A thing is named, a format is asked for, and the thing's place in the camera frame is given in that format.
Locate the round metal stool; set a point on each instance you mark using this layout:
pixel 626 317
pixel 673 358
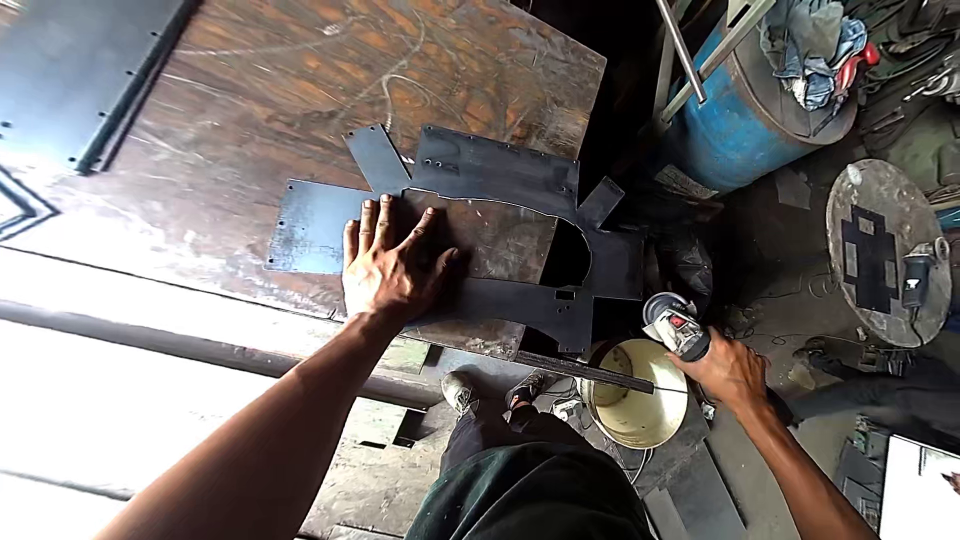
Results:
pixel 874 180

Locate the black plate with rectangular cut-outs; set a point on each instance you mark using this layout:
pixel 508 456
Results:
pixel 870 274

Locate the black angled metal frame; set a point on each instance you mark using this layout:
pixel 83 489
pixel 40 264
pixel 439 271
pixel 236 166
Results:
pixel 30 206

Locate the person's left ring finger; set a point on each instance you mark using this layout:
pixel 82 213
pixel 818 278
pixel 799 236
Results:
pixel 367 226

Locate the black plastic bag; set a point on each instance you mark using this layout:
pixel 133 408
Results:
pixel 688 262

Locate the person's left hand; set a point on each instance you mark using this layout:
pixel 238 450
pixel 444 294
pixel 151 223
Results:
pixel 386 274

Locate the person's left little finger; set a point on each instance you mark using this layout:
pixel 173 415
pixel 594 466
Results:
pixel 350 241

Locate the dark cut-out metal plate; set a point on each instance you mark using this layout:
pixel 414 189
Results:
pixel 499 169

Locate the long dark metal bar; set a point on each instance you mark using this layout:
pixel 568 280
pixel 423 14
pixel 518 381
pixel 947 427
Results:
pixel 592 371

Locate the person's left thumb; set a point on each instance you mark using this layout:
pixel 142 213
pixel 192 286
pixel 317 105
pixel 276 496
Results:
pixel 444 264

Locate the person's right forearm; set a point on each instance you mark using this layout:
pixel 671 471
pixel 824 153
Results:
pixel 806 465

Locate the brown stained worktable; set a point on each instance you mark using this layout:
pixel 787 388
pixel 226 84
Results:
pixel 247 120

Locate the white grey angle grinder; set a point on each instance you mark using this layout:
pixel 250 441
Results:
pixel 679 334

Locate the person's right hand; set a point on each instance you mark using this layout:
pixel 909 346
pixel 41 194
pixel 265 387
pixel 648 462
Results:
pixel 735 375

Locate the pile of denim rags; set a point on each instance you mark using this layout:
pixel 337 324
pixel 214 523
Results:
pixel 814 56

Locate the blue metal barrel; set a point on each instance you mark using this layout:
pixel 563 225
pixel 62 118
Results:
pixel 731 124

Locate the large metal sheet with holes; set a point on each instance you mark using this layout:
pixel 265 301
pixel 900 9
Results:
pixel 67 67

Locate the person's right fingers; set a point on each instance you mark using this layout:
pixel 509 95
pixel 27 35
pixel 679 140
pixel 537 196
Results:
pixel 721 342

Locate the cream plastic bucket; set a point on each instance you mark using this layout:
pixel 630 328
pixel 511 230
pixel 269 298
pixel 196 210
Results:
pixel 660 420

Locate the person's right thumb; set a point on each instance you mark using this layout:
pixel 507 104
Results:
pixel 684 364

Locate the person's left forearm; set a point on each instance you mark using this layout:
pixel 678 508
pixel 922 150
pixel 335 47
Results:
pixel 300 412

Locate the grey metal sheet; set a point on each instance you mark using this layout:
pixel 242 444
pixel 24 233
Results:
pixel 697 487

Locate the white panel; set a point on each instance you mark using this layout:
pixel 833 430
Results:
pixel 915 495

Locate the person's left middle finger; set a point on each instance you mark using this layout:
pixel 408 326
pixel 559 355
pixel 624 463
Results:
pixel 385 221

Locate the person's body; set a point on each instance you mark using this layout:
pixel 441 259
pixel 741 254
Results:
pixel 532 495

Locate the dark angle grinder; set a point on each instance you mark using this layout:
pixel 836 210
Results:
pixel 913 285

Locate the red object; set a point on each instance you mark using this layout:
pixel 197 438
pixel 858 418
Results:
pixel 847 73

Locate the metal stand frame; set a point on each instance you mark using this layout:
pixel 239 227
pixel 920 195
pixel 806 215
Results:
pixel 720 60

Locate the shiny metal pipe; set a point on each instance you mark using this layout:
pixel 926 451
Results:
pixel 681 49

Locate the person's left index finger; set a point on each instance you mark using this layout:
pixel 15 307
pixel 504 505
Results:
pixel 420 228

